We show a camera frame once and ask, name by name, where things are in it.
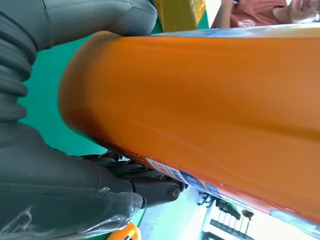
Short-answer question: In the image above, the yellow plastic sheet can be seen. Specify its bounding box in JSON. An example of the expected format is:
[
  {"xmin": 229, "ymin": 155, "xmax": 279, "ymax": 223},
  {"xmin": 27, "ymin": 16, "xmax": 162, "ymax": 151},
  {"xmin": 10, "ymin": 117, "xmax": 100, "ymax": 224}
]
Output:
[{"xmin": 153, "ymin": 0, "xmax": 207, "ymax": 33}]

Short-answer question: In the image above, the person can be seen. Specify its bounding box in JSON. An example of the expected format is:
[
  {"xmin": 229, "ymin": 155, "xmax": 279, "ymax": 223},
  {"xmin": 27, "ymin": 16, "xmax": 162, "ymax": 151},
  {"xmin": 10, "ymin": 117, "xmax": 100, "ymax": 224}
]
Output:
[{"xmin": 211, "ymin": 0, "xmax": 320, "ymax": 29}]

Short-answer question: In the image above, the orange detergent bottle, blue logo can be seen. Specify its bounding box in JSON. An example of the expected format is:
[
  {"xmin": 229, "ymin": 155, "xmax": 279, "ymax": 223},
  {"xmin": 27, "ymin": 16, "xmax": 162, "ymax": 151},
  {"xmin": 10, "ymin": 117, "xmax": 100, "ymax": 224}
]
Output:
[{"xmin": 106, "ymin": 221, "xmax": 142, "ymax": 240}]

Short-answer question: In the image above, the black metal rack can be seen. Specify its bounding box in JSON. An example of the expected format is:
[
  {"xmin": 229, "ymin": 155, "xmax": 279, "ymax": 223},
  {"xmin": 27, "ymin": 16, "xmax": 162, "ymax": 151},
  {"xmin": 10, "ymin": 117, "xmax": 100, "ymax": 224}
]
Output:
[{"xmin": 197, "ymin": 192, "xmax": 256, "ymax": 240}]

